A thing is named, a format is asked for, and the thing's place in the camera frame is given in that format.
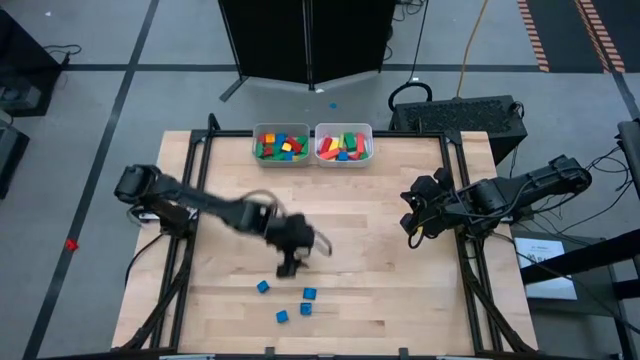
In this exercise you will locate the yellow wedge block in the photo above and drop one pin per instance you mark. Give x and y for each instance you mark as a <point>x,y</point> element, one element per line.
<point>286,146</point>

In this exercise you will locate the white paper sign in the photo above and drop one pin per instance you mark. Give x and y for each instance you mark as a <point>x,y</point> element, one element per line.
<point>537,249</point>

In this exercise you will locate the orange-red long block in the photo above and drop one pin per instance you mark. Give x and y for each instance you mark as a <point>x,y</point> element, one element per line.
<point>330,154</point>

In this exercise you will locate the black cart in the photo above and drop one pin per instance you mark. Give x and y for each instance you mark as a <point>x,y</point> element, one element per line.
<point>25,60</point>
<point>10,155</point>

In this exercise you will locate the blue cube block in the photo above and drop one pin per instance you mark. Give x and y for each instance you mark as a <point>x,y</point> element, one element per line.
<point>262,286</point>
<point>282,316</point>
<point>343,156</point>

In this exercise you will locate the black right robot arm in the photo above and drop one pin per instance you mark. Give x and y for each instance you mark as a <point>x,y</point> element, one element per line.
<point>525,187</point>

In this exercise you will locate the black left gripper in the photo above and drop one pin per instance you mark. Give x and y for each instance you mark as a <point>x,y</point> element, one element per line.
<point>292,235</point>

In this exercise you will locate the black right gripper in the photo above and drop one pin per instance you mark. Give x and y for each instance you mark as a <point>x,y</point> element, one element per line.
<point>440,210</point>

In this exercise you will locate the red arch block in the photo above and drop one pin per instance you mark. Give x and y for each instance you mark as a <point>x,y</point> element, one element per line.
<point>354,155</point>

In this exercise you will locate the black post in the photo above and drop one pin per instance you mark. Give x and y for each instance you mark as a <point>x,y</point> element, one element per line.
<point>631,150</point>

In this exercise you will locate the red long block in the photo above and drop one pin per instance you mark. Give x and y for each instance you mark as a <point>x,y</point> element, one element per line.
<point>325,145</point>
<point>360,142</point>

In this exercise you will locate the red cube block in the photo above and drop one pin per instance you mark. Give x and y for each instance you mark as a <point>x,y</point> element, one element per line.
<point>268,151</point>
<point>261,139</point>

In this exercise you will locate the black divider panel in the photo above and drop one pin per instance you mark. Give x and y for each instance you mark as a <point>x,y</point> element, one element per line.
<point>265,40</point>
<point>350,40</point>

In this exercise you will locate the blue half-cylinder block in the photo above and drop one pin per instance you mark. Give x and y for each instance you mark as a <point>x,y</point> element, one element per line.
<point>310,293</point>

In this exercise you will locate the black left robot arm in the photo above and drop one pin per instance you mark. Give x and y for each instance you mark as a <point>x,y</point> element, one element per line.
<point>150,185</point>

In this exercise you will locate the white power adapter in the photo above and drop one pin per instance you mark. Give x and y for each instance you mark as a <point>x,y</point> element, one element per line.
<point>147,216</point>

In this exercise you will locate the blue studded block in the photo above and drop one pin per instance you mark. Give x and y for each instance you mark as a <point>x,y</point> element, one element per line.
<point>305,308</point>

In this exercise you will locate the black perforated computer case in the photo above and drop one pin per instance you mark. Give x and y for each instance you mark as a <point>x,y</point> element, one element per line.
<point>460,115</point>

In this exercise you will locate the orange-yellow cube block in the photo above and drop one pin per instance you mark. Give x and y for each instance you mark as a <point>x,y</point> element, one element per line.
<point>270,138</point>

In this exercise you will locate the red floor marker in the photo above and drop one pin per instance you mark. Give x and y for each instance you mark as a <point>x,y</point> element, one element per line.
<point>71,245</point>

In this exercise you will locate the white plastic bin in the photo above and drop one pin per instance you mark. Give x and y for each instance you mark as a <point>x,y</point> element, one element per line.
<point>345,126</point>

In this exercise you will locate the black metal beam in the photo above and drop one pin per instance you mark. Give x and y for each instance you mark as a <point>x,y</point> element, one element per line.
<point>590,255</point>

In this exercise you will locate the red rectangular block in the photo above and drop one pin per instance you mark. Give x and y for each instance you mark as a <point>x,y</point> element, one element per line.
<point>295,145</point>

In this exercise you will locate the light green long block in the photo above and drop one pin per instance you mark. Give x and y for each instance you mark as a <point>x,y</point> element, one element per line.
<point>341,140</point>

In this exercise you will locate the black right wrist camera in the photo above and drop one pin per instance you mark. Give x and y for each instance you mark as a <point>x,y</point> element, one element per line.
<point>435,180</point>

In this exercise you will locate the grey plastic bin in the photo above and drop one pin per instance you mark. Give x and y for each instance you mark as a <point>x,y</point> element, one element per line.
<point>280,126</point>

